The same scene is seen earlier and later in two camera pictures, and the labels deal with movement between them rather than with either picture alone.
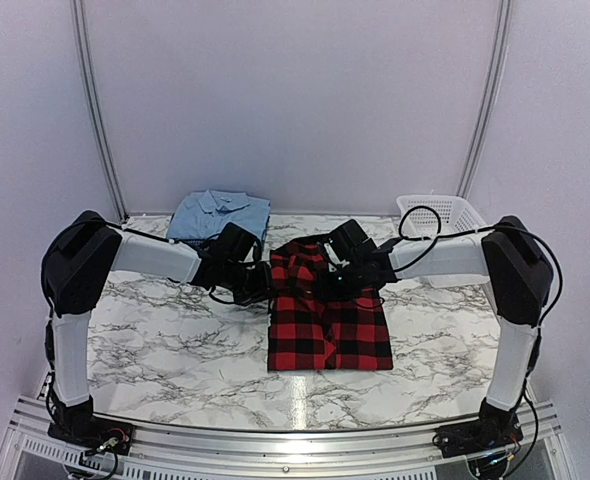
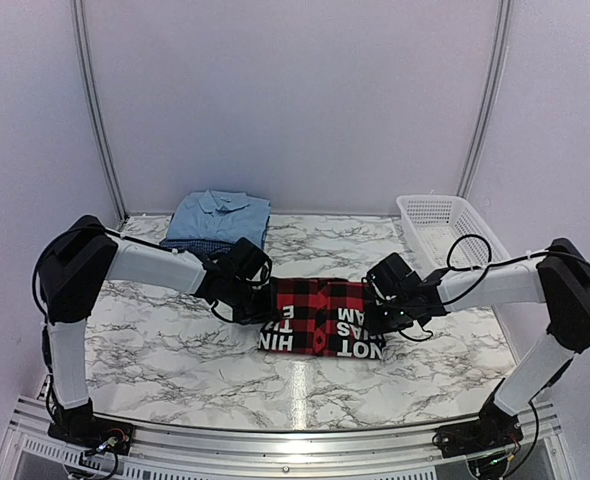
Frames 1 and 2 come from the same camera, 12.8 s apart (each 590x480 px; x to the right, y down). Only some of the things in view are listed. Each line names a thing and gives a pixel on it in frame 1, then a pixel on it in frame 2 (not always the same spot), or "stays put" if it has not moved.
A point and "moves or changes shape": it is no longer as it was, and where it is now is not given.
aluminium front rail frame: [30, 451] stays put
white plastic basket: [426, 216] stays put
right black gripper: [326, 294] → [371, 323]
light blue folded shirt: [202, 211] stays put
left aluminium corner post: [97, 110] stays put
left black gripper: [262, 289] → [265, 312]
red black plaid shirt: [314, 331] moves or changes shape
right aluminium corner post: [502, 41] stays put
